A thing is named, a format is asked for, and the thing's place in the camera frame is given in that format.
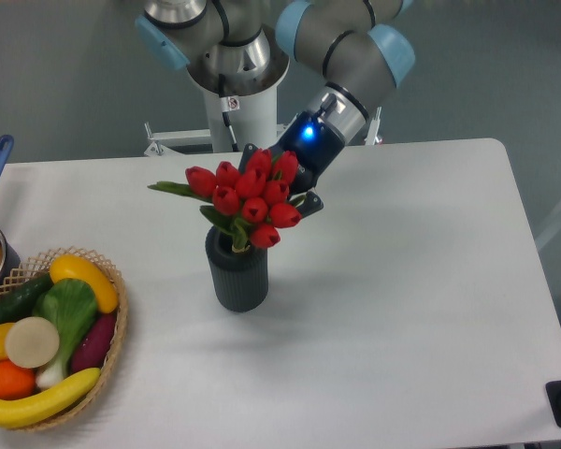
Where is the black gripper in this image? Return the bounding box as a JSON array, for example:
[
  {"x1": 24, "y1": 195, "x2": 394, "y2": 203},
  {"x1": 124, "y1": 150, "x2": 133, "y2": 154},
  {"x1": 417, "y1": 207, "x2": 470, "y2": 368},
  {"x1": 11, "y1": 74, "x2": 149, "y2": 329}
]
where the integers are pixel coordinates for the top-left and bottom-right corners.
[{"x1": 238, "y1": 111, "x2": 345, "y2": 223}]

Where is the red tulip bouquet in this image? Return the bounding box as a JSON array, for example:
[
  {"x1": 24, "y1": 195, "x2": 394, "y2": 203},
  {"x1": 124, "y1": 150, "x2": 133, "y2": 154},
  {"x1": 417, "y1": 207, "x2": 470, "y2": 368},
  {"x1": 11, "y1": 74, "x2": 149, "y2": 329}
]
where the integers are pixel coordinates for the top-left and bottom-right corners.
[{"x1": 149, "y1": 149, "x2": 305, "y2": 253}]

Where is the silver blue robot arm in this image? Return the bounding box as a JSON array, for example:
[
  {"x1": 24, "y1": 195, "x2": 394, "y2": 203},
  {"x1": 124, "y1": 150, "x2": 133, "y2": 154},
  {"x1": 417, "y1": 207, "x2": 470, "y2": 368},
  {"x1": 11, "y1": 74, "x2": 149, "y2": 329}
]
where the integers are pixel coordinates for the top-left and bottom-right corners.
[{"x1": 135, "y1": 1, "x2": 415, "y2": 216}]

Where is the dark grey ribbed vase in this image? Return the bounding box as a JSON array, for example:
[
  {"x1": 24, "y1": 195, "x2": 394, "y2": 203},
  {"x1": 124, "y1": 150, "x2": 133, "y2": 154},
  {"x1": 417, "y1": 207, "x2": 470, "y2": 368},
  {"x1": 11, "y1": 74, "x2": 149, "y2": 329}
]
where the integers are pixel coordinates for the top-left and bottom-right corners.
[{"x1": 205, "y1": 226, "x2": 268, "y2": 312}]

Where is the green bok choy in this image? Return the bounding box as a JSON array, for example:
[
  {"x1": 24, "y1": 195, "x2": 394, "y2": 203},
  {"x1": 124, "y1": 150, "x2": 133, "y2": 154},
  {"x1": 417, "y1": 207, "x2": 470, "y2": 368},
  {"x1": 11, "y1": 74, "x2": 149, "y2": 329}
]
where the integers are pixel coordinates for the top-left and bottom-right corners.
[{"x1": 33, "y1": 279, "x2": 97, "y2": 390}]

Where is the woven wicker basket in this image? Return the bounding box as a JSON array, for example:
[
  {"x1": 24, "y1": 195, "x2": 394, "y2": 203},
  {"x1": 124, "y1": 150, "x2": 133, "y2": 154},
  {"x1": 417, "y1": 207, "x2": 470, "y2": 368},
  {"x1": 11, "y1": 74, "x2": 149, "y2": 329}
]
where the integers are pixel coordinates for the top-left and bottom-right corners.
[{"x1": 0, "y1": 247, "x2": 128, "y2": 431}]

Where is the purple sweet potato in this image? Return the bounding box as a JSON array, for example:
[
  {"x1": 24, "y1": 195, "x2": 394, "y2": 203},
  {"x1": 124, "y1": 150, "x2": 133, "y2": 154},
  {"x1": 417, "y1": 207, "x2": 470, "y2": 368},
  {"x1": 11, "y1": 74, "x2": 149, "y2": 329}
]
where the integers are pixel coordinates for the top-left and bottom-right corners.
[{"x1": 70, "y1": 314, "x2": 116, "y2": 373}]

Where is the green cucumber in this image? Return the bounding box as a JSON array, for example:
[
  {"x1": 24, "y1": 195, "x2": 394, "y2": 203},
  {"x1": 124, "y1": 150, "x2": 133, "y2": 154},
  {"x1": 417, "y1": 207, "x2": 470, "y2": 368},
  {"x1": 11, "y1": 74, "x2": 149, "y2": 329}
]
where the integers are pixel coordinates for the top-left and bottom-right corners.
[{"x1": 0, "y1": 273, "x2": 53, "y2": 325}]

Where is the beige round disc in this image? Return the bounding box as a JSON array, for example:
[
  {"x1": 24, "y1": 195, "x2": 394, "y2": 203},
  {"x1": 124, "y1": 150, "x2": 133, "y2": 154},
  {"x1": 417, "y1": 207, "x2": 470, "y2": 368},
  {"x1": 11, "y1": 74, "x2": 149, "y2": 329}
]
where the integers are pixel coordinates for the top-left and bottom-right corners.
[{"x1": 5, "y1": 316, "x2": 60, "y2": 369}]

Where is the orange fruit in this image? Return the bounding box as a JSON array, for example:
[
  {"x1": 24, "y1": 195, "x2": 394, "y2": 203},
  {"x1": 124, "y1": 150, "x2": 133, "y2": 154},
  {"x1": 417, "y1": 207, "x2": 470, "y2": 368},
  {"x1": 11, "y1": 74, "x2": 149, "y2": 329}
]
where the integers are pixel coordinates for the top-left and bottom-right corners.
[{"x1": 0, "y1": 360, "x2": 36, "y2": 400}]

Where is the yellow banana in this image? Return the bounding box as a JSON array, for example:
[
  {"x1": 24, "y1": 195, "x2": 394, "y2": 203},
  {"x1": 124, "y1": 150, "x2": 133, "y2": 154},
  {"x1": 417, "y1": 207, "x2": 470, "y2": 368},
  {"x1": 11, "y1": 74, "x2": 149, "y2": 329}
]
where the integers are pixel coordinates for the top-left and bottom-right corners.
[{"x1": 0, "y1": 368, "x2": 101, "y2": 429}]

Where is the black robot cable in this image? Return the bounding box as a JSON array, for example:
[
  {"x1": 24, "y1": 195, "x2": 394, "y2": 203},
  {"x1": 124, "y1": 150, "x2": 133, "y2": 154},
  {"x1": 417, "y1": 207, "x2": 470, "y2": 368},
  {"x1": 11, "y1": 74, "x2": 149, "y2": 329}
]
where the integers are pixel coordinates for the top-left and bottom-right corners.
[{"x1": 219, "y1": 79, "x2": 241, "y2": 153}]

